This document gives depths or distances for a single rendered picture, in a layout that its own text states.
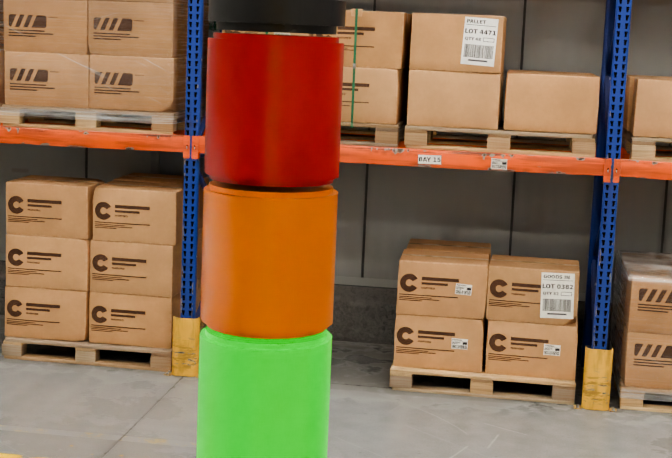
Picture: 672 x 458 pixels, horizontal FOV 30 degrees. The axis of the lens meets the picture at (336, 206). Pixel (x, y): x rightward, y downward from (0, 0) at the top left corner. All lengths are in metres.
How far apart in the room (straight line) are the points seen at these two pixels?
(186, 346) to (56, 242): 1.15
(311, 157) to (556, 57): 8.90
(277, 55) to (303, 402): 0.13
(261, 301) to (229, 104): 0.07
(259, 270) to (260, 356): 0.03
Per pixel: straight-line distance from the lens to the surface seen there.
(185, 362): 8.46
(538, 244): 9.45
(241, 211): 0.44
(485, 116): 8.04
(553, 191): 9.40
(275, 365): 0.45
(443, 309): 8.24
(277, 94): 0.44
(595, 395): 8.22
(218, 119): 0.45
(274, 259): 0.44
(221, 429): 0.47
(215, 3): 0.45
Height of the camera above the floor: 2.33
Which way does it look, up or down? 8 degrees down
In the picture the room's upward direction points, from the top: 2 degrees clockwise
